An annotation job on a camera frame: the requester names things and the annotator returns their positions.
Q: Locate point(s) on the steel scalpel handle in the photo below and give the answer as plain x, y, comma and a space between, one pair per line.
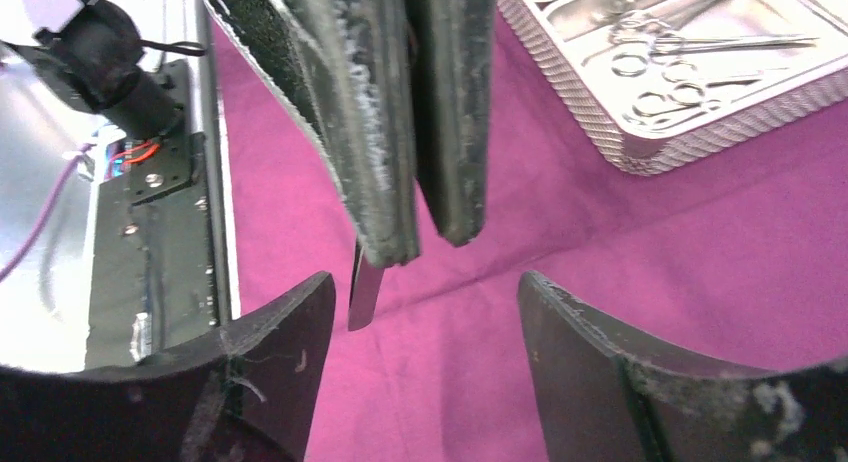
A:
366, 281

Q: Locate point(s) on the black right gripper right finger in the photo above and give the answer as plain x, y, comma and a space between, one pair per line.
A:
608, 391

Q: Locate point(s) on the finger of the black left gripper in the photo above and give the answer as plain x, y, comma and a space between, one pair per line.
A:
339, 68
451, 93

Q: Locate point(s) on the purple cloth wrap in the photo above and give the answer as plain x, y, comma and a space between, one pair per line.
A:
741, 256

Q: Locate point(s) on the steel surgical forceps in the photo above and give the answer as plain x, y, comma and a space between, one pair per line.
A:
641, 38

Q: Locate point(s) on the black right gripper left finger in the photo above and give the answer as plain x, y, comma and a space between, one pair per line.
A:
245, 391

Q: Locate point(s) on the perforated steel instrument tray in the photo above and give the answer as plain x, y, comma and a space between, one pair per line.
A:
656, 84

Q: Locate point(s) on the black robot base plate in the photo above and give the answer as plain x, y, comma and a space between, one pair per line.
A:
153, 279

